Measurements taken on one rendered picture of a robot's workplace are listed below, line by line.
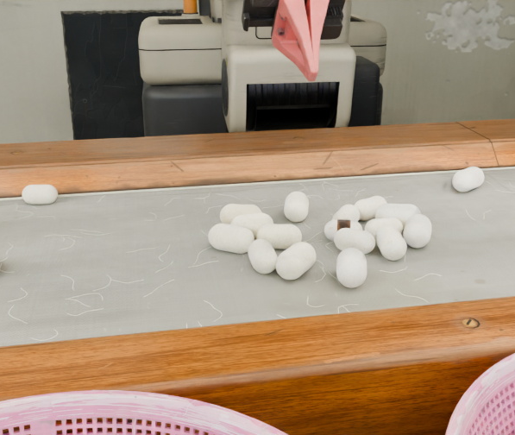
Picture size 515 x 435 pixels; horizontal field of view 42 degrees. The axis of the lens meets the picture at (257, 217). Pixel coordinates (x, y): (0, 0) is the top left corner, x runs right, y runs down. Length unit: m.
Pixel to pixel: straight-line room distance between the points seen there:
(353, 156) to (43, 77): 2.04
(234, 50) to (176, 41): 0.29
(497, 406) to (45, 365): 0.23
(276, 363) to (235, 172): 0.36
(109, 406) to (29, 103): 2.39
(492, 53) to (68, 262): 2.53
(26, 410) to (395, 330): 0.20
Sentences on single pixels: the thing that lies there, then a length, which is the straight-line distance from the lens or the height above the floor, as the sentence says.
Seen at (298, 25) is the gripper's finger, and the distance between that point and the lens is 0.63.
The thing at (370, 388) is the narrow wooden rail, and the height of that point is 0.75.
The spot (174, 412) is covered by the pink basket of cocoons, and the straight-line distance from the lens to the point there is 0.32.
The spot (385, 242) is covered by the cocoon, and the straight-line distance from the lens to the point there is 0.51.
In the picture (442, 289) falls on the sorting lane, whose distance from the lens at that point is 0.49.
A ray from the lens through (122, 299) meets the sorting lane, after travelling 0.47.
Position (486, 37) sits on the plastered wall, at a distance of 2.90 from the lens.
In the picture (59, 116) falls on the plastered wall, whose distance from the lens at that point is 2.67.
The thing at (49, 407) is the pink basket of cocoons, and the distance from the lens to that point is 0.33.
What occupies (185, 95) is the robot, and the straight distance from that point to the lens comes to 1.45.
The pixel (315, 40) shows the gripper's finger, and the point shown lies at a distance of 0.63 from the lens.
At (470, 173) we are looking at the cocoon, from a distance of 0.68.
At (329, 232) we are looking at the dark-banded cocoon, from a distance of 0.54.
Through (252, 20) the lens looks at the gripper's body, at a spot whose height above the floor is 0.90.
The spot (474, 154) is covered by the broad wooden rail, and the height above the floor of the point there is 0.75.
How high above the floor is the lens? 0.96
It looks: 22 degrees down
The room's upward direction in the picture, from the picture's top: straight up
